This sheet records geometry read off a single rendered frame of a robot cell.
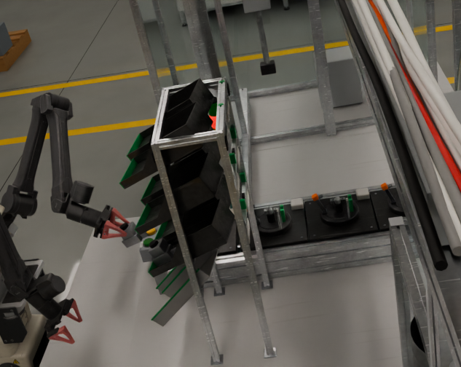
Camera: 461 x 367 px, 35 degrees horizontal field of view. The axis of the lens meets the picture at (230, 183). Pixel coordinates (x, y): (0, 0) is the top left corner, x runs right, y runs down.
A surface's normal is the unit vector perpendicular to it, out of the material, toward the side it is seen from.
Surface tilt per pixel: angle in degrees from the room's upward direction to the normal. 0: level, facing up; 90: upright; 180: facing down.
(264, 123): 0
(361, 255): 90
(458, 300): 0
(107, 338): 0
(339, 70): 90
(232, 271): 90
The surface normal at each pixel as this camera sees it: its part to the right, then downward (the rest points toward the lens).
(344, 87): -0.01, 0.54
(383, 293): -0.19, -0.83
